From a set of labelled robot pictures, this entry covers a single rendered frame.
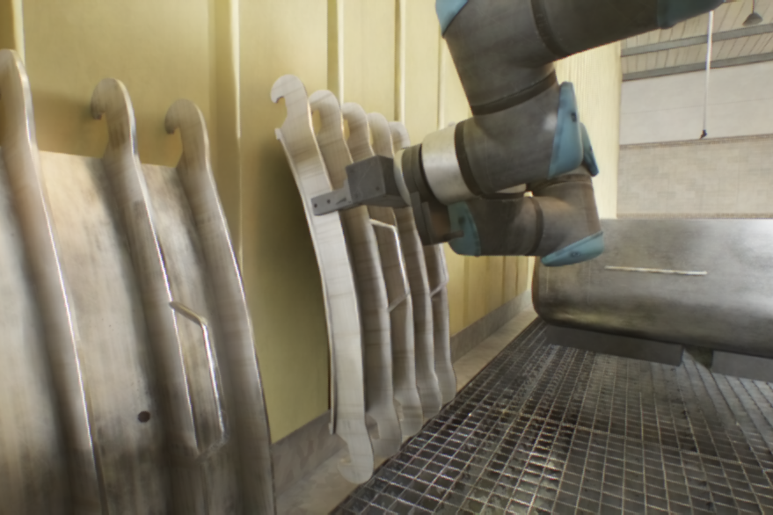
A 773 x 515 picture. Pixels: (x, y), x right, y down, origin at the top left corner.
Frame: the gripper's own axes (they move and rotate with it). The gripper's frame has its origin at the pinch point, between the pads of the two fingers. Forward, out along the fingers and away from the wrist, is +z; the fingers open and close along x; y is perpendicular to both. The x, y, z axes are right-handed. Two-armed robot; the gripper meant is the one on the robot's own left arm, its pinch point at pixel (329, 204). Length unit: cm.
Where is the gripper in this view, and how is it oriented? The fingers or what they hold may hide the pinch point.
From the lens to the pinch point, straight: 61.7
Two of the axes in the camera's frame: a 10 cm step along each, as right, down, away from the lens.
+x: -5.1, 0.6, -8.6
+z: -8.4, 1.8, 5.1
